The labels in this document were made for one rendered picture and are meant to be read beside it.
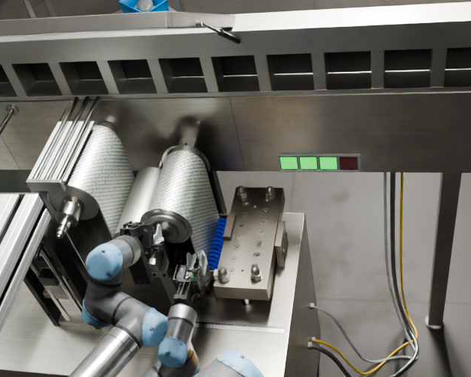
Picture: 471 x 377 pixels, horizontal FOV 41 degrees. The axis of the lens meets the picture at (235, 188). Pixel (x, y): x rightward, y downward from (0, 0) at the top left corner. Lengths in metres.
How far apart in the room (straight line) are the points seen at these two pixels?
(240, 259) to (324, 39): 0.70
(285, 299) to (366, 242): 1.32
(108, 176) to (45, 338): 0.59
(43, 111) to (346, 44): 0.96
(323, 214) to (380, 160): 1.47
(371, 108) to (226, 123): 0.42
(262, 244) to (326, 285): 1.18
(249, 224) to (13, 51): 0.87
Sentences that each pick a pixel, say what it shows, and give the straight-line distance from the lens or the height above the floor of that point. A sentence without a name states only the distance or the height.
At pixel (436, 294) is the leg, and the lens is 2.76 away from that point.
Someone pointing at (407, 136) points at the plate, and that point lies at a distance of 1.87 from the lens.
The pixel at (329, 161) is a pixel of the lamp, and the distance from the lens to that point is 1.94.
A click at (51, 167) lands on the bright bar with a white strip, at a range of 1.77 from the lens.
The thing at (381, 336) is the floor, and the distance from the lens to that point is 2.95.
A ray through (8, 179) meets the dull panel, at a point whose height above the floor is 1.09.
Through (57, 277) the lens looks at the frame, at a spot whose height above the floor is 1.16.
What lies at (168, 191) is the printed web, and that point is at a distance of 1.78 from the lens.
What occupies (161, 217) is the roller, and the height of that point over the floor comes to 1.30.
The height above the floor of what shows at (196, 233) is 1.17.
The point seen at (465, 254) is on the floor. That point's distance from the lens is 3.23.
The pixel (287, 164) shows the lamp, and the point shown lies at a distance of 1.96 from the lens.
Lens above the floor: 2.55
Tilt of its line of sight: 46 degrees down
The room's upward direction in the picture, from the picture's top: 14 degrees counter-clockwise
